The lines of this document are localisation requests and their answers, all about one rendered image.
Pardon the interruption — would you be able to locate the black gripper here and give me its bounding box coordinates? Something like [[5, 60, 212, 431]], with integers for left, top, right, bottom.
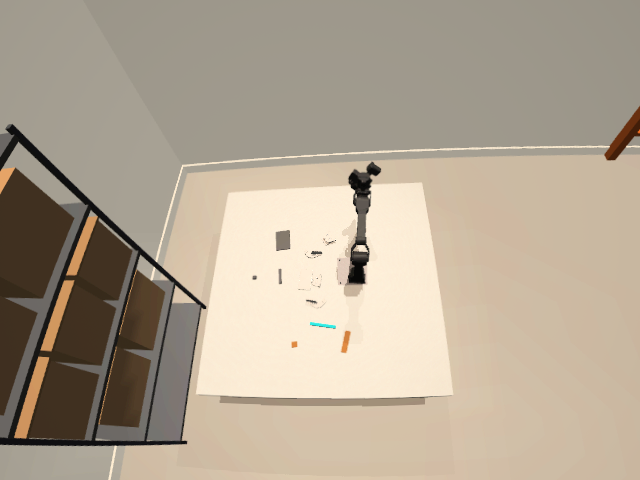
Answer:
[[351, 161, 381, 190]]

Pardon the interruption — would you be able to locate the orange flat bar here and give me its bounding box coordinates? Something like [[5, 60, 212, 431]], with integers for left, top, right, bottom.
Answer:
[[341, 331, 351, 353]]

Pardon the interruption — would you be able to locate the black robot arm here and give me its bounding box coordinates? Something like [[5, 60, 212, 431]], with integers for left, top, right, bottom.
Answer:
[[348, 170, 372, 284]]

